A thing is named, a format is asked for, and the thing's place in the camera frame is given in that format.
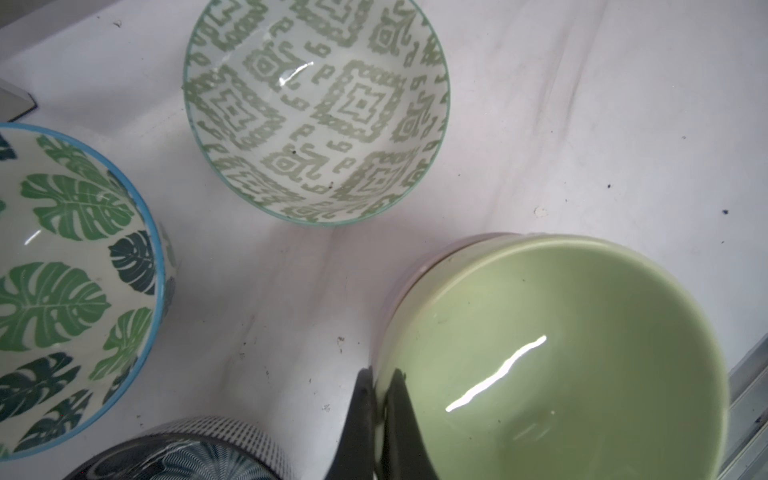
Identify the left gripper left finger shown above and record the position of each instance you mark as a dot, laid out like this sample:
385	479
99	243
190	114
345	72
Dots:
355	455

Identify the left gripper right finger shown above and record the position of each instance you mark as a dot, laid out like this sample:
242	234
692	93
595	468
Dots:
404	455

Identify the light green bowl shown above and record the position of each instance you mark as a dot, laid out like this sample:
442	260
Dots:
555	357

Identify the green leaf pattern bowl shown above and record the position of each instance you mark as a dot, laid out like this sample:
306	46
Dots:
87	277

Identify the green white patterned bowl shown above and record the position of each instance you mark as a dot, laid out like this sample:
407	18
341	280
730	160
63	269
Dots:
317	112

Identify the steel two-tier dish rack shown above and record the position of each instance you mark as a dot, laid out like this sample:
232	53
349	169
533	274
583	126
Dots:
15	103

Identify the dark blue flower bowl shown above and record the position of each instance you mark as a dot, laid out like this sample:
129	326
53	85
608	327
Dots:
202	447

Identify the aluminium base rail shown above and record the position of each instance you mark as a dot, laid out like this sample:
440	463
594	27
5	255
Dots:
746	444

